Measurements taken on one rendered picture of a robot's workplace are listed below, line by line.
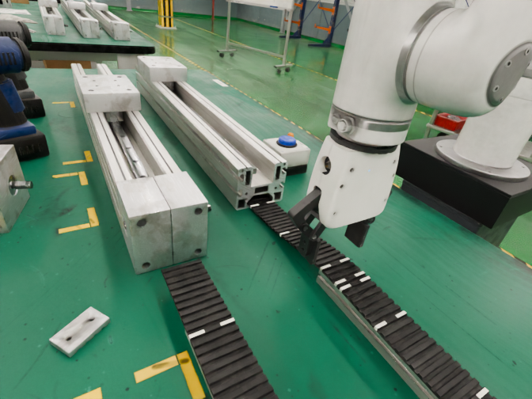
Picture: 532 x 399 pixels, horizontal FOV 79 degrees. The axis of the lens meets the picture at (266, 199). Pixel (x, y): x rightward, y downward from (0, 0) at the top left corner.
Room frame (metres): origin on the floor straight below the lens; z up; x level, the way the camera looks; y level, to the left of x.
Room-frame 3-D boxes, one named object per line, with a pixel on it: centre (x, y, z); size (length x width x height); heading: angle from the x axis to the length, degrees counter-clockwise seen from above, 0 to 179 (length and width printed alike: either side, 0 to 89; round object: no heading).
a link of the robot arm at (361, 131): (0.35, -0.10, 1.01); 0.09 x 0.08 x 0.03; 124
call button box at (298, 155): (0.68, -0.02, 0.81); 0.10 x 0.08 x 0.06; 124
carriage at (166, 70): (1.05, 0.38, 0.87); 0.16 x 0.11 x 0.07; 34
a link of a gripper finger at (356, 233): (0.38, -0.14, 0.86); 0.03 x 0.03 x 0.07; 34
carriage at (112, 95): (0.73, 0.39, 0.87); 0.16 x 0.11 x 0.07; 34
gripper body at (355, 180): (0.35, -0.10, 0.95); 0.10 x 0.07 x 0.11; 124
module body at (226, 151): (0.84, 0.24, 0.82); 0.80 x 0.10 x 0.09; 34
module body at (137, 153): (0.73, 0.39, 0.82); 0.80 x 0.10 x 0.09; 34
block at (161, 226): (0.37, 0.13, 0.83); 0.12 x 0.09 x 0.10; 124
